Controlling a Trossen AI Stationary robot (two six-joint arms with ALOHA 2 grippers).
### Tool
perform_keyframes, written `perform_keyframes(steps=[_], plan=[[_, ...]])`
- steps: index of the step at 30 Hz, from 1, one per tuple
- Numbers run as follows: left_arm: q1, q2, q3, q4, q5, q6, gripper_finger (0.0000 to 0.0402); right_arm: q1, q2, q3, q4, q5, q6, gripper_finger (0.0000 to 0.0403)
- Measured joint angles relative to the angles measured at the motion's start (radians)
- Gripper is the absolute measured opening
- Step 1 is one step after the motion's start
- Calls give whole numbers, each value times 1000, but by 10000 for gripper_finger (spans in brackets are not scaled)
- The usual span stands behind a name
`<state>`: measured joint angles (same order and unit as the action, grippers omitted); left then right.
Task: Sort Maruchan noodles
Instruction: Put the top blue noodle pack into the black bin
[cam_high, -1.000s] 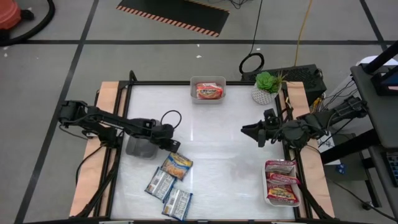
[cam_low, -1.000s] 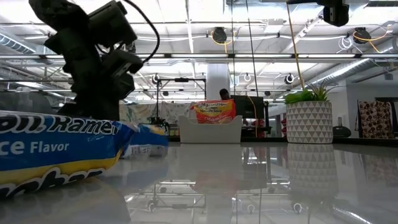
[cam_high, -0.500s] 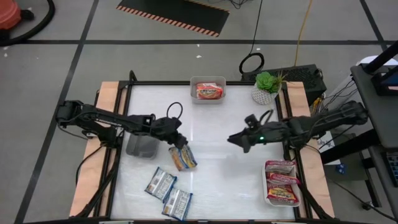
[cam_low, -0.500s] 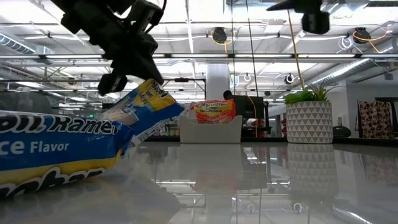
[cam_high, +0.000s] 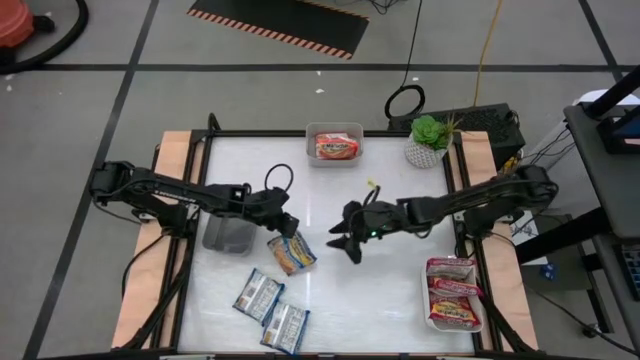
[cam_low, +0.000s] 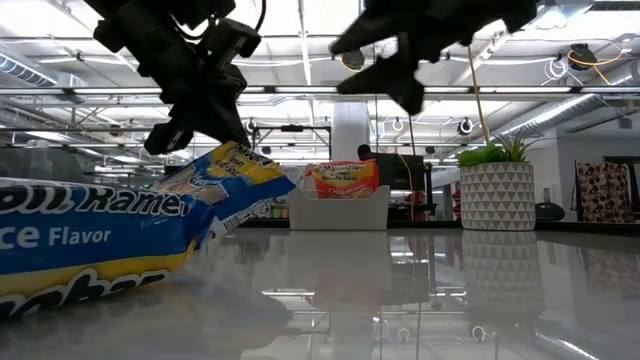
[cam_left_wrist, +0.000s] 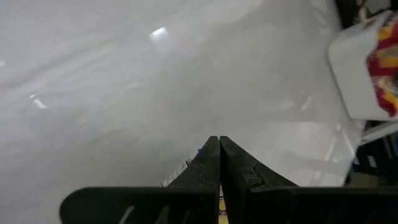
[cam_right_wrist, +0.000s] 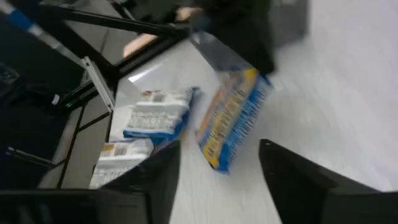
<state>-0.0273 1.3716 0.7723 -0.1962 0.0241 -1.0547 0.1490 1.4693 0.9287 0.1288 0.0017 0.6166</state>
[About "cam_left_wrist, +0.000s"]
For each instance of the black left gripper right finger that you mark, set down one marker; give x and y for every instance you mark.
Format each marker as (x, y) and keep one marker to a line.
(295, 205)

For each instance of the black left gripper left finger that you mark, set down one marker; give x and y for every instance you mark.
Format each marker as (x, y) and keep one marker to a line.
(140, 205)

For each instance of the red Maruchan noodle pack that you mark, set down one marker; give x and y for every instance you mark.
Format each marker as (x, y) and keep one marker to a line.
(388, 105)
(387, 43)

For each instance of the white plastic bin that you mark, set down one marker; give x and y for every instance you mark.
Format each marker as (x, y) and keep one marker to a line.
(351, 77)

